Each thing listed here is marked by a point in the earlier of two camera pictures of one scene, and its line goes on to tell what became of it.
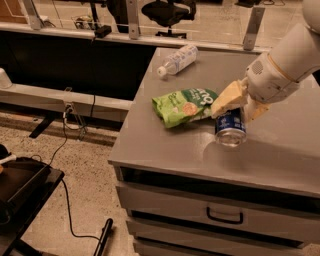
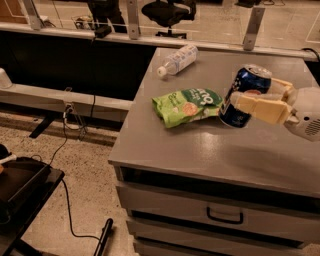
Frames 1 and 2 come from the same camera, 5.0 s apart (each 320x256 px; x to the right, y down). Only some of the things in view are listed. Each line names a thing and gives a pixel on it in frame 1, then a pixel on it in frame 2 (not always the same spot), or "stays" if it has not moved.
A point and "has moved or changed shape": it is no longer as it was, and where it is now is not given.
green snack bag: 179,108 stays
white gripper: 269,81 -> 307,111
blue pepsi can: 230,128 has moved or changed shape
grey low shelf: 64,99 stays
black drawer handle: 225,220 stays
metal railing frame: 32,24 stays
